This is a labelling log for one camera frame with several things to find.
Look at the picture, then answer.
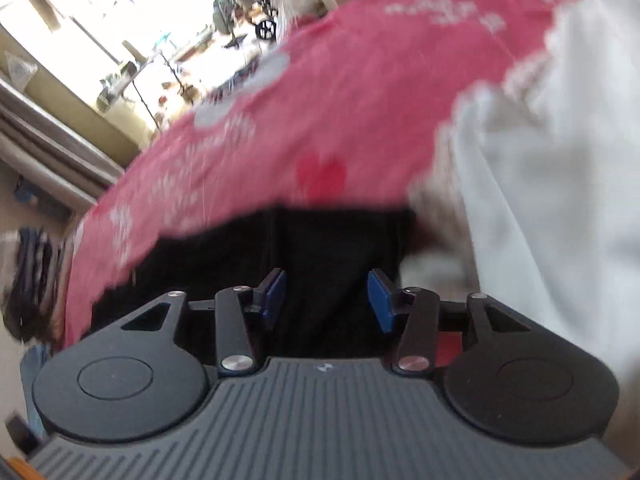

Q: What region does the cream wardrobe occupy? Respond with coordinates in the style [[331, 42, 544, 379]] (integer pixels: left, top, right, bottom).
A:
[[0, 24, 157, 152]]

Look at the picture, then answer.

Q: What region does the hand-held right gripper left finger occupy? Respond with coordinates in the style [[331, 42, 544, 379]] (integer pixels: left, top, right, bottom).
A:
[[120, 267, 289, 379]]

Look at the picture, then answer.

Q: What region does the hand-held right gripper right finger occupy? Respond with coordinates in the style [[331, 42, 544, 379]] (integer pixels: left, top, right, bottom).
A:
[[366, 268, 531, 376]]

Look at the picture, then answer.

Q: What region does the black t-shirt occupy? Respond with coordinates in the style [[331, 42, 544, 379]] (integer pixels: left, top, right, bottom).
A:
[[89, 204, 419, 362]]

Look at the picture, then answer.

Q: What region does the white crumpled garment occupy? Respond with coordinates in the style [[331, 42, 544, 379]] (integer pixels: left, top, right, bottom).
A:
[[399, 0, 640, 378]]

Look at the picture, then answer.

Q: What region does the folding table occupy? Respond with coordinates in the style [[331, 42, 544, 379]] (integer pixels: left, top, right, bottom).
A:
[[96, 49, 177, 132]]

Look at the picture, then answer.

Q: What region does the grey curtain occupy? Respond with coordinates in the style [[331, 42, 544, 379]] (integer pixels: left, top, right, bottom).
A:
[[0, 79, 127, 207]]

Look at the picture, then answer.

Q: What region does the pink floral blanket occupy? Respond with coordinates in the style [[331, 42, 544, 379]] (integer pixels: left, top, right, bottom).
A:
[[64, 0, 640, 356]]

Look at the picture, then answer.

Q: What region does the stack of folded clothes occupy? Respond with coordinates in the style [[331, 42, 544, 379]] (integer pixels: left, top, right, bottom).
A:
[[0, 226, 69, 345]]

